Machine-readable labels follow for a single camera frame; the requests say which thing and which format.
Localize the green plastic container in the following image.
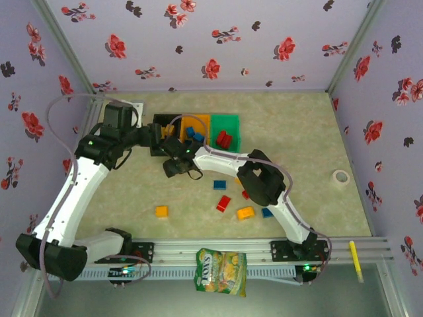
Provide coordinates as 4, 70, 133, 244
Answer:
210, 114, 241, 154

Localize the white slotted cable duct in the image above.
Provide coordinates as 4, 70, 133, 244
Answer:
77, 265, 298, 281

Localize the grey left arm cable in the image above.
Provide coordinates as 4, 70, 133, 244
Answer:
38, 93, 152, 300

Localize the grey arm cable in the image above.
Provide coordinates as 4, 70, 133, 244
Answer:
164, 114, 332, 283
38, 93, 152, 300

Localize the black plastic container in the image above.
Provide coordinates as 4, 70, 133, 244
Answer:
150, 114, 182, 158

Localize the aluminium corner post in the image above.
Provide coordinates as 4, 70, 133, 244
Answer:
29, 0, 105, 102
325, 0, 387, 96

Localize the aluminium frame leg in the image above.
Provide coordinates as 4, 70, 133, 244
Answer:
9, 264, 50, 317
375, 262, 409, 317

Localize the orange plastic container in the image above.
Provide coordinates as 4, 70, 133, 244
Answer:
180, 114, 212, 150

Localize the green candy bag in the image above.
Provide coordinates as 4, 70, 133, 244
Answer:
194, 248, 248, 298

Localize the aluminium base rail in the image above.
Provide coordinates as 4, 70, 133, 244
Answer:
87, 236, 395, 265

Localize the grey right arm cable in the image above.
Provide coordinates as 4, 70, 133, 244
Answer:
164, 114, 332, 283

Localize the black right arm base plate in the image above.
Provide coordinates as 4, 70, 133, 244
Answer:
270, 240, 330, 262

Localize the yellow marker pen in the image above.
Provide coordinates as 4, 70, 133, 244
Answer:
349, 240, 364, 283

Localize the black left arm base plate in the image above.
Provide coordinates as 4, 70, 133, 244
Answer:
94, 242, 155, 264

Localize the white tape roll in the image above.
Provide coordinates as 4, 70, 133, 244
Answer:
332, 169, 350, 188

